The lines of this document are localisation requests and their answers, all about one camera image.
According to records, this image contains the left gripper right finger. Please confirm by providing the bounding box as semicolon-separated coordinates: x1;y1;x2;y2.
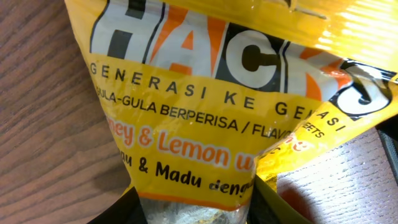
247;176;312;224

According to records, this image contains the dark green open box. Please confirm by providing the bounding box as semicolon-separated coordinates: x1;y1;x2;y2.
376;115;398;182

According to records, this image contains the yellow Hacks candy bag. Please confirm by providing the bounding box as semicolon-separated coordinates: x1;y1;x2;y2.
65;0;397;223

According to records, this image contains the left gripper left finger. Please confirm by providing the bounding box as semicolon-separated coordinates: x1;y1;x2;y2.
88;187;147;224

